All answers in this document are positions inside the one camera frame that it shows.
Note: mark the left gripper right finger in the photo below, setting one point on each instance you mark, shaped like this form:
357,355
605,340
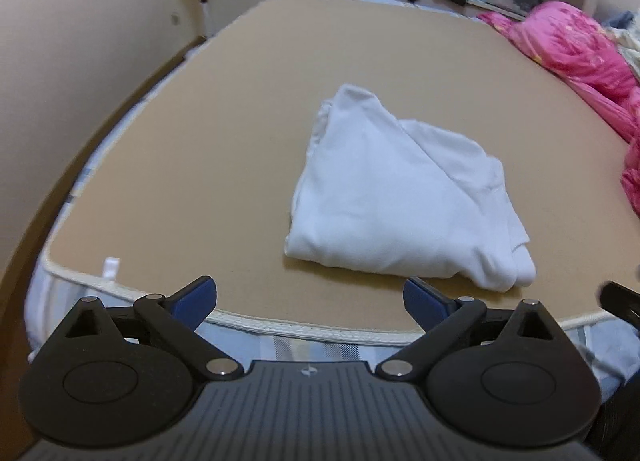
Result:
447,324

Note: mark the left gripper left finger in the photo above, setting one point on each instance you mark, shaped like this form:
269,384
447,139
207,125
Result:
172,321

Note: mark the white long-sleeve shirt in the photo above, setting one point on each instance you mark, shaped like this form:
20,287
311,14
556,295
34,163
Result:
404,198

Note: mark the tan bed mattress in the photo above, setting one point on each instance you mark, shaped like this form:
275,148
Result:
201,181

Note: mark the white floral duvet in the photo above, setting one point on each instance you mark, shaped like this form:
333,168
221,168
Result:
624,32

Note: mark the pink floral quilt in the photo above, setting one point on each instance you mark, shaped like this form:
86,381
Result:
574,47

